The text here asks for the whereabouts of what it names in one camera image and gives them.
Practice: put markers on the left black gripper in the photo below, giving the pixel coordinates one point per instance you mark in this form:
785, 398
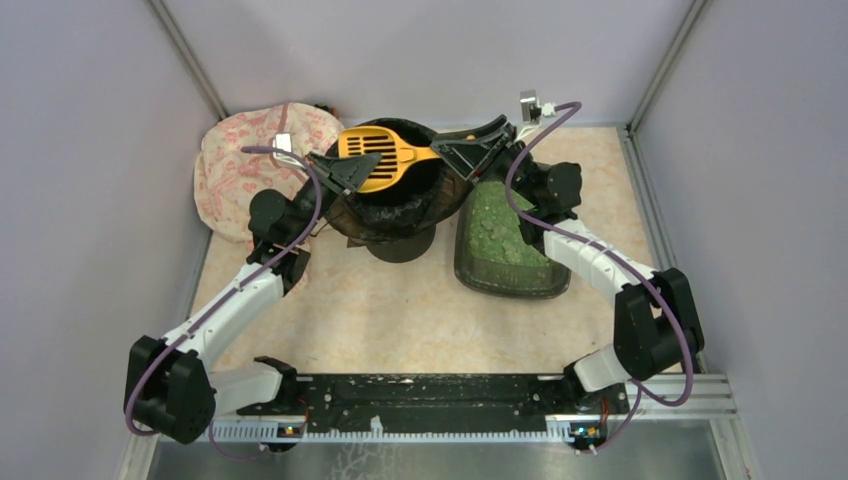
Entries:
322, 174

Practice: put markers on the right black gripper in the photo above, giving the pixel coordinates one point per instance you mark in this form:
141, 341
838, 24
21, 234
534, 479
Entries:
493, 146

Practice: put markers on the yellow litter scoop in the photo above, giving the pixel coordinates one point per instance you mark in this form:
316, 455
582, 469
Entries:
408, 163

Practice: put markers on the black trash bin with bag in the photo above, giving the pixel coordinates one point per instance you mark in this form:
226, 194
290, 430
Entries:
428, 193

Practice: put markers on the dark grey litter box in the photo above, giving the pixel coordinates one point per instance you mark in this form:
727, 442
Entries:
504, 280

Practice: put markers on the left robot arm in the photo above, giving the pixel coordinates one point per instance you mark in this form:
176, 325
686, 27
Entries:
171, 386

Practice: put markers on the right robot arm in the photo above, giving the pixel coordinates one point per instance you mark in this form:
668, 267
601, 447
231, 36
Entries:
656, 324

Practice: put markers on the green cat litter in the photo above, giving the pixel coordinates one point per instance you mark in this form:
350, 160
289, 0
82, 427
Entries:
494, 230

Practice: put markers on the pink patterned cloth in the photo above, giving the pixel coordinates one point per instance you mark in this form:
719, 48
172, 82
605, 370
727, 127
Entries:
226, 179

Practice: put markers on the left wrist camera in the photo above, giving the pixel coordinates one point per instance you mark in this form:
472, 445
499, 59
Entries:
283, 150

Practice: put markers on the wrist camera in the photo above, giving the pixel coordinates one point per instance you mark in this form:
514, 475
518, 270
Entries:
533, 111
283, 150

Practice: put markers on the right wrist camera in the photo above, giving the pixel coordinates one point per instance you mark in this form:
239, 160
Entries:
533, 111

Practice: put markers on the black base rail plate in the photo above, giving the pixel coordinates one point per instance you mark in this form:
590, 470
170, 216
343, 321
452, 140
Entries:
431, 404

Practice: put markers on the aluminium frame rail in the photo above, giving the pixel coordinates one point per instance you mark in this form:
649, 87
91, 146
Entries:
710, 399

